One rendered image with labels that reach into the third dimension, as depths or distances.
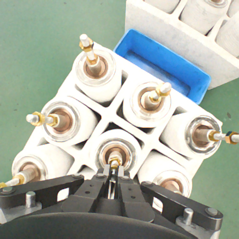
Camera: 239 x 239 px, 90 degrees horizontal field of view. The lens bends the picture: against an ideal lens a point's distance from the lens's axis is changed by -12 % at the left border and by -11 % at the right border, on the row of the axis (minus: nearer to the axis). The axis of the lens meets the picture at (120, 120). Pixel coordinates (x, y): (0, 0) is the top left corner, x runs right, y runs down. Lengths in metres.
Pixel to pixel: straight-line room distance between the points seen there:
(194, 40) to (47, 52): 0.53
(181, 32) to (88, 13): 0.41
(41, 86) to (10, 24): 0.37
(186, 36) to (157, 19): 0.09
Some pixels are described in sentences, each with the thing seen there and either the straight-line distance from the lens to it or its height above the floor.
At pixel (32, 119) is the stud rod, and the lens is 0.18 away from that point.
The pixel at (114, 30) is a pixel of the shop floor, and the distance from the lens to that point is 0.62.
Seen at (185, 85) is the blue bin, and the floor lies 0.00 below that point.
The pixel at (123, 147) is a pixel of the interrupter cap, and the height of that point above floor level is 0.25.
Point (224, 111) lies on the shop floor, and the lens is 0.65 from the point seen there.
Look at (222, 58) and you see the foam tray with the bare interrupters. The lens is 0.46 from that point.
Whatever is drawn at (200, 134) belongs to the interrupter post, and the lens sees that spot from 0.27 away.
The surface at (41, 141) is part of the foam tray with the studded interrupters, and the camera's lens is 0.38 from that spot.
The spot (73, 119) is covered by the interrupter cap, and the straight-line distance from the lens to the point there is 0.25.
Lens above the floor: 0.49
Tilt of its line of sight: 87 degrees down
